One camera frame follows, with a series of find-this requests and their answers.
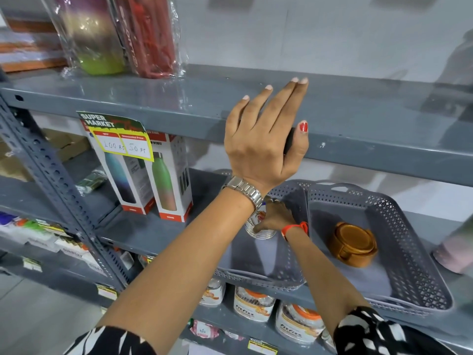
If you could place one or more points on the person's right hand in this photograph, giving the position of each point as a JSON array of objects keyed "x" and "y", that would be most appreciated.
[{"x": 277, "y": 218}]

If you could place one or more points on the person's left hand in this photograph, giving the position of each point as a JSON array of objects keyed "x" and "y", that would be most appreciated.
[{"x": 255, "y": 147}]

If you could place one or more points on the person's left thumb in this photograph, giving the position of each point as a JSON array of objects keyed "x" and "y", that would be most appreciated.
[{"x": 300, "y": 144}]

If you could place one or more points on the person's right fingers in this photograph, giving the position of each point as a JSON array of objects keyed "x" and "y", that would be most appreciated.
[{"x": 261, "y": 227}]

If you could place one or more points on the person's left middle finger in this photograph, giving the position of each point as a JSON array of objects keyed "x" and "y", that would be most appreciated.
[{"x": 278, "y": 107}]

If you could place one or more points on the person's left little finger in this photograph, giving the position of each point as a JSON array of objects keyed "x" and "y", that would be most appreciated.
[{"x": 236, "y": 114}]

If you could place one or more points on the ribbed steel container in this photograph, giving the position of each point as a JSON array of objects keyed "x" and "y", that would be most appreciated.
[{"x": 264, "y": 235}]

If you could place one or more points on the person's right forearm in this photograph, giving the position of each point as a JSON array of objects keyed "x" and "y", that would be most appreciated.
[{"x": 321, "y": 277}]

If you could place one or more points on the person's left forearm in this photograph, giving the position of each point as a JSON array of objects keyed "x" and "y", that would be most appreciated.
[{"x": 177, "y": 277}]

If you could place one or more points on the red wrist band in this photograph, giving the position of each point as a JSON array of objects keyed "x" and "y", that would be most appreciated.
[{"x": 293, "y": 227}]

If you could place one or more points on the grey perforated plastic basket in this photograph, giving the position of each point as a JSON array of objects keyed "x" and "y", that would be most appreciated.
[
  {"x": 406, "y": 262},
  {"x": 266, "y": 262}
]

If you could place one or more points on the silver metal wristwatch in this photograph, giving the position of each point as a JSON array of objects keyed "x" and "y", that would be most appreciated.
[{"x": 245, "y": 190}]

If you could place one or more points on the grey metal shelf rack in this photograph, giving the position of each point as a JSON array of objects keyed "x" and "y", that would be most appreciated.
[{"x": 369, "y": 125}]

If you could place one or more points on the clear jar with orange lid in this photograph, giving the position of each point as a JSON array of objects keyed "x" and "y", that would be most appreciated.
[
  {"x": 254, "y": 305},
  {"x": 299, "y": 324},
  {"x": 212, "y": 292}
]

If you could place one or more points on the brown round lidded container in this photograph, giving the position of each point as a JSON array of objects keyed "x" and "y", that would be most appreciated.
[{"x": 353, "y": 243}]

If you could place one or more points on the white box with green bottle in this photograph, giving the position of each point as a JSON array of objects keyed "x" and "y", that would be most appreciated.
[{"x": 168, "y": 188}]

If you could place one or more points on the red bottle in plastic wrap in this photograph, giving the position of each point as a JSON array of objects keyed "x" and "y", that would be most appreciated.
[{"x": 151, "y": 36}]

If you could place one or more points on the pink packet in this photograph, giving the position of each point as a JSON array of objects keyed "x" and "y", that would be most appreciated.
[{"x": 204, "y": 329}]

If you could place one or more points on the yellow shelf label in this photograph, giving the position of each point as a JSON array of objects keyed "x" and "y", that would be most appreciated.
[
  {"x": 32, "y": 264},
  {"x": 107, "y": 292},
  {"x": 262, "y": 347}
]

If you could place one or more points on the green yellow price sign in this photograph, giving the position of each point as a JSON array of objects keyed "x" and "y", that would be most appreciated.
[{"x": 118, "y": 136}]

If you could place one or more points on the white box with blue bottle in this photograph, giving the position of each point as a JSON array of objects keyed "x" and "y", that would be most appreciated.
[{"x": 125, "y": 184}]

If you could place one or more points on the small green packet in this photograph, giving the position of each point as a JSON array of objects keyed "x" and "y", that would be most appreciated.
[{"x": 90, "y": 181}]

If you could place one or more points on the rainbow bottle in plastic wrap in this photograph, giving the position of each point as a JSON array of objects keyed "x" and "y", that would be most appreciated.
[{"x": 92, "y": 36}]

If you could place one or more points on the black white right sleeve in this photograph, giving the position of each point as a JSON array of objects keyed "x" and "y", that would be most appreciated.
[{"x": 384, "y": 336}]

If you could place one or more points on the black white sleeve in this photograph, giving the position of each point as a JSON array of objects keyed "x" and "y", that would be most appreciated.
[
  {"x": 384, "y": 336},
  {"x": 111, "y": 342}
]

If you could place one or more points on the brown cardboard box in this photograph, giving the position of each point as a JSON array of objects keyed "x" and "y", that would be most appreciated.
[{"x": 62, "y": 144}]

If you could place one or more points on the black white left sleeve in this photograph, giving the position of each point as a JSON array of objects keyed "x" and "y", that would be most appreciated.
[{"x": 111, "y": 342}]

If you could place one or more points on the pink bottle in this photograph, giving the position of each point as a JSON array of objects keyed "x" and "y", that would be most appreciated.
[{"x": 456, "y": 251}]

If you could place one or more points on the brown white stacked boxes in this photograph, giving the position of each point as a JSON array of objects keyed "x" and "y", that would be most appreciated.
[{"x": 29, "y": 47}]

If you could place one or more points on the row of colourful packets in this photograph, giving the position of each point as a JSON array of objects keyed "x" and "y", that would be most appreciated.
[{"x": 44, "y": 236}]

